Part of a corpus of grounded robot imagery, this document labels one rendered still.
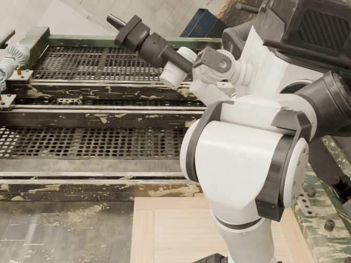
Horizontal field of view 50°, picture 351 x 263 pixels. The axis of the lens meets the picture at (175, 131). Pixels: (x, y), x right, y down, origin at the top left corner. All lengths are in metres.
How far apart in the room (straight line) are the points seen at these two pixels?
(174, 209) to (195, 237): 0.12
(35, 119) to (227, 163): 1.31
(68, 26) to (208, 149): 4.48
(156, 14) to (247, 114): 5.82
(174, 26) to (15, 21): 2.41
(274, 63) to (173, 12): 5.55
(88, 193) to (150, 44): 0.49
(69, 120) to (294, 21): 1.09
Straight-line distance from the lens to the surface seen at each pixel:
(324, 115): 0.66
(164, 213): 1.17
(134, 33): 1.16
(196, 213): 1.18
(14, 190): 1.28
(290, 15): 0.77
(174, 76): 1.13
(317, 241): 1.14
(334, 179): 1.35
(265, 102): 0.46
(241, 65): 0.86
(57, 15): 4.86
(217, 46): 2.53
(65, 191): 1.24
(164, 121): 1.58
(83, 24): 4.84
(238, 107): 0.47
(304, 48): 0.79
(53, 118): 1.63
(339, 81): 0.66
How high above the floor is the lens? 1.71
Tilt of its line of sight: 21 degrees down
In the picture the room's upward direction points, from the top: 57 degrees counter-clockwise
